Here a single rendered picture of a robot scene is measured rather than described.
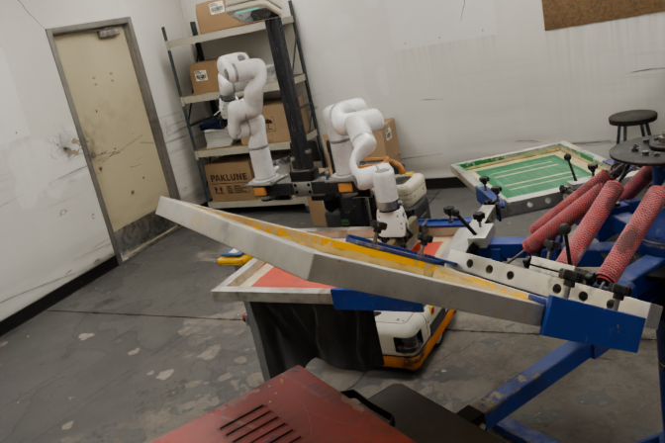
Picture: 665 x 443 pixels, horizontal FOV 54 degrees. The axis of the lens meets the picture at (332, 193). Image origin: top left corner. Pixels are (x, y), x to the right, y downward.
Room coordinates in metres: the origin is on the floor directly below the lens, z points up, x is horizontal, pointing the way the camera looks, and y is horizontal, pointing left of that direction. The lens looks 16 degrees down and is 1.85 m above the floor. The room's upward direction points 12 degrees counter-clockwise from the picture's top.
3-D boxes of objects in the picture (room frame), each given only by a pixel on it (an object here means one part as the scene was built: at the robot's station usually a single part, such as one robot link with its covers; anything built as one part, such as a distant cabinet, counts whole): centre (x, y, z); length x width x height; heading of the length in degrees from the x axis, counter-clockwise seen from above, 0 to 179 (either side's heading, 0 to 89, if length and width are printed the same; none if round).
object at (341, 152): (2.81, -0.09, 1.21); 0.16 x 0.13 x 0.15; 148
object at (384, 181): (2.15, -0.18, 1.25); 0.15 x 0.10 x 0.11; 8
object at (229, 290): (2.21, 0.00, 0.97); 0.79 x 0.58 x 0.04; 61
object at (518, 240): (1.94, -0.49, 1.02); 0.17 x 0.06 x 0.05; 61
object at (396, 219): (2.11, -0.18, 1.12); 0.10 x 0.07 x 0.11; 61
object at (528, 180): (2.61, -0.90, 1.05); 1.08 x 0.61 x 0.23; 1
